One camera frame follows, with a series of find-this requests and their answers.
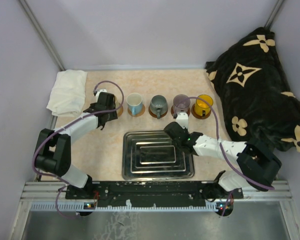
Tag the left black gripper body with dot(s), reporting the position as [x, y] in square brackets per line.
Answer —
[112, 115]

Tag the aluminium frame rail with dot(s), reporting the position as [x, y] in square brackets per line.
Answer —
[48, 196]

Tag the cream yellow cup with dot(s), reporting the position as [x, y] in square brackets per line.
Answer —
[117, 103]

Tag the woven coaster smooth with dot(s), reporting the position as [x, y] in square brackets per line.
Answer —
[139, 114]

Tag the white folded cloth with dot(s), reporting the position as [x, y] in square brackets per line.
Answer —
[68, 94]

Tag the metal tray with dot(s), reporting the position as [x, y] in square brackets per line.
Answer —
[151, 156]

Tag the dark wooden coaster back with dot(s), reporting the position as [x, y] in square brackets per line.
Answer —
[154, 115]

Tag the dark wooden coaster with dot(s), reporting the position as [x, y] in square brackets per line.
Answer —
[154, 115]
[199, 116]
[175, 111]

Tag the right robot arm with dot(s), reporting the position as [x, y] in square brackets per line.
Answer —
[251, 162]

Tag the black floral blanket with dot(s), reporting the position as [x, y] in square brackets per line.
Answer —
[257, 101]

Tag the purple cup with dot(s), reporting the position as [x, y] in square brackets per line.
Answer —
[181, 101]

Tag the dark wooden coaster front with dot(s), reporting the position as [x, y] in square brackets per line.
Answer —
[175, 111]

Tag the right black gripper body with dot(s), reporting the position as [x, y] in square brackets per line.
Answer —
[178, 143]

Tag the white cup blue handle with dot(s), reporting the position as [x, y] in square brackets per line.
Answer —
[135, 103]

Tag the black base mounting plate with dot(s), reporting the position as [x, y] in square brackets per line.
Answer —
[147, 194]

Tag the grey cup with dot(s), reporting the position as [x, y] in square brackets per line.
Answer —
[158, 105]

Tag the woven coaster frilled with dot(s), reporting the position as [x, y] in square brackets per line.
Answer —
[120, 111]

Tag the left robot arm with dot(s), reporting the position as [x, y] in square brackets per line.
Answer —
[53, 149]

